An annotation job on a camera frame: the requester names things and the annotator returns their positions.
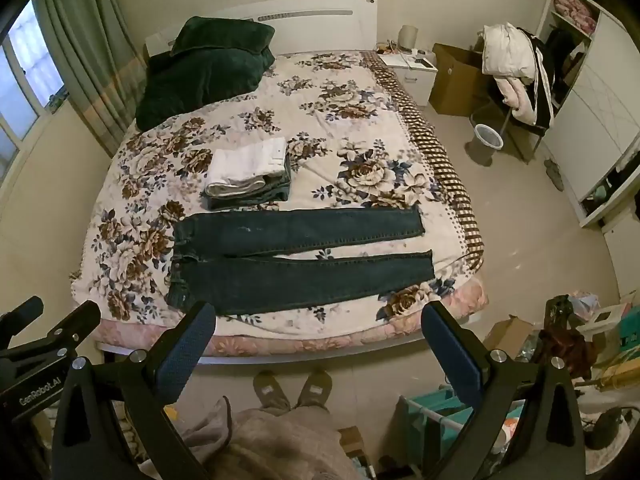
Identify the green curtain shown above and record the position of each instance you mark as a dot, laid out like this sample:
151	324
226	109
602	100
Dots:
85	35

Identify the floral bedspread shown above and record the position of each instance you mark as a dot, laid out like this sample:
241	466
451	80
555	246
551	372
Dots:
350	125

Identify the small brown box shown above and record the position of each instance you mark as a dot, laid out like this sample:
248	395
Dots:
350	439

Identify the person's right slipper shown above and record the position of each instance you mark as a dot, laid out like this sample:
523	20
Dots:
315	387

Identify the white wardrobe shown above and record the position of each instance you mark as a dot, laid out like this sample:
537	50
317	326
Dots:
595	110

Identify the dark green blanket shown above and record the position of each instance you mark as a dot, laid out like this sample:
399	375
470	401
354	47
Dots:
200	80

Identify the white nightstand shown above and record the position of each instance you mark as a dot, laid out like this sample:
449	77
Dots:
412	80

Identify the black garment with white stripe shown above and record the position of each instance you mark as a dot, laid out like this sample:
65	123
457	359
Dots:
542	85

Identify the large cardboard box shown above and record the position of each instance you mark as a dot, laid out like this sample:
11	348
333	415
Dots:
455	80

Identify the pink cloth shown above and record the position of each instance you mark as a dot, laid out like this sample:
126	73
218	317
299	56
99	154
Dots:
515	95

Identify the folded white pants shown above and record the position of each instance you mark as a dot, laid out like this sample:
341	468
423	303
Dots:
245	162

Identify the dark blue jeans pants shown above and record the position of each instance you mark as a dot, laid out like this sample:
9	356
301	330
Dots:
300	280

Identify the white headboard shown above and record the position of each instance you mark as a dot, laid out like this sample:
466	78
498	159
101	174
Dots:
320	12

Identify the pink folded bedding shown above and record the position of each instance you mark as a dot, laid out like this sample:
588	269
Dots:
575	10

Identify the window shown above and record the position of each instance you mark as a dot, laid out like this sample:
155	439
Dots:
20	90

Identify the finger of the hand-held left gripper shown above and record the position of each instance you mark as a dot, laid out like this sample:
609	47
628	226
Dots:
22	310
75	325

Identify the dark green pillow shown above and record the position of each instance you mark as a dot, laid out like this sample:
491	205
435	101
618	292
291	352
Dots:
220	35

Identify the teal laundry basket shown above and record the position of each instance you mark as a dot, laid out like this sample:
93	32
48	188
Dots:
425	410

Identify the grey trash bin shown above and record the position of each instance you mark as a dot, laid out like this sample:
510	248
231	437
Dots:
482	147

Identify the small open cardboard box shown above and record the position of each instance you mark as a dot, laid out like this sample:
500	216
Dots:
505	335

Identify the white puffer jacket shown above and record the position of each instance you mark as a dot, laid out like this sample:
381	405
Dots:
507	52

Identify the grey shoe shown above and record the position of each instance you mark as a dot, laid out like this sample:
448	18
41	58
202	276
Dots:
554	172

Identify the dark red cloth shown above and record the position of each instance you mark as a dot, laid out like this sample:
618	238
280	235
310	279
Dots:
565	347

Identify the white table lamp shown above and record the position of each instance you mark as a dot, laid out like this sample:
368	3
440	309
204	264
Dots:
408	37

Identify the person's legs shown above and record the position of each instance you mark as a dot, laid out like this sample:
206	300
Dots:
280	440

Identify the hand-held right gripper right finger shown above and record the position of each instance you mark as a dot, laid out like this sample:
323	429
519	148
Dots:
450	350

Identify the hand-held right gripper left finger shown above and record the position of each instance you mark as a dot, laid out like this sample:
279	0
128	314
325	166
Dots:
192	342

